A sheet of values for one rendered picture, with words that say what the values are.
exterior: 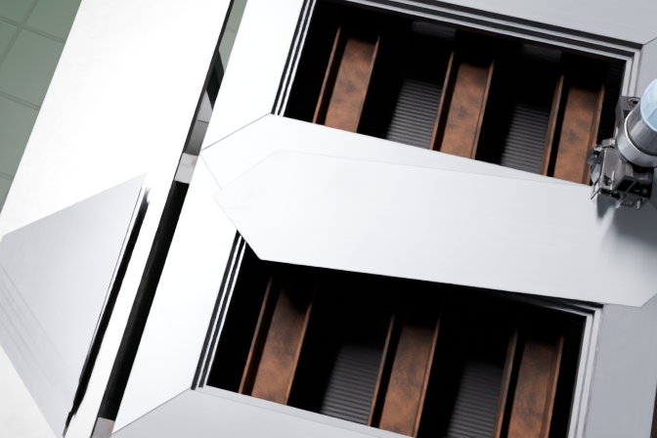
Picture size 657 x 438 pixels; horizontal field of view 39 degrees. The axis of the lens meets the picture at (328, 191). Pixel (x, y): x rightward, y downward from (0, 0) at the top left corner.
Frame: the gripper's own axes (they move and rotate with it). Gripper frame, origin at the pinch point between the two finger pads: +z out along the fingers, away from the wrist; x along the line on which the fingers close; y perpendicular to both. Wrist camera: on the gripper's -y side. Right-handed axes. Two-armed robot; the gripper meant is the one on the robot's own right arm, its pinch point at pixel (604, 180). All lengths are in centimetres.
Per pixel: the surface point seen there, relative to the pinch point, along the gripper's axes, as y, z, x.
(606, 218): 5.8, 0.8, 1.4
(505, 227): 10.8, 0.9, -13.3
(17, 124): -17, 88, -132
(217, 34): -17, 13, -68
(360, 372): 33, 33, -30
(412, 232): 14.9, 0.9, -27.0
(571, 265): 14.4, 0.8, -2.7
